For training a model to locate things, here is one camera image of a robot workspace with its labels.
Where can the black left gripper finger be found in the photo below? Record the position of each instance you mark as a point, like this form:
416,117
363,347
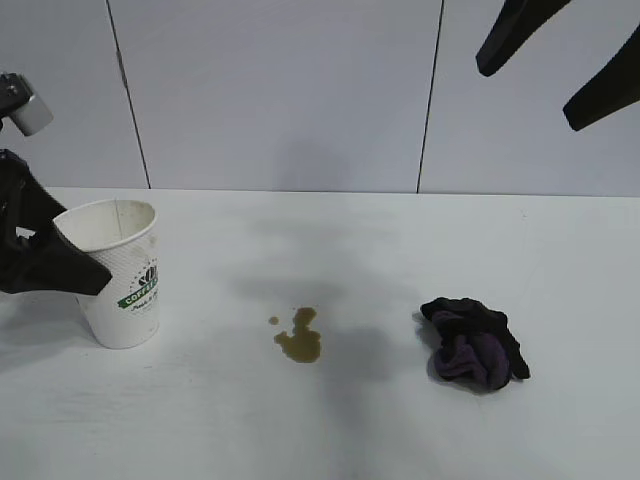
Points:
60,270
35,195

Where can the white paper coffee cup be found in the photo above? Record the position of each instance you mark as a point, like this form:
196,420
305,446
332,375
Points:
125,280

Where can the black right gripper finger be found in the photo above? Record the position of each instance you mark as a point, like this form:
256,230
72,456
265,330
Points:
515,30
600,95

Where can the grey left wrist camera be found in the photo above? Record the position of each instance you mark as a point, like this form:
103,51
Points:
30,110

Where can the black purple cloth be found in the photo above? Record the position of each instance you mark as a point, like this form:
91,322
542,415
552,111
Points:
475,350

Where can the brown coffee puddle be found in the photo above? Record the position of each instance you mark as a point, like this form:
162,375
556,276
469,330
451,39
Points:
300,345

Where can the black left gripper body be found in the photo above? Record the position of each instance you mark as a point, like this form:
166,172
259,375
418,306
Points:
9,215

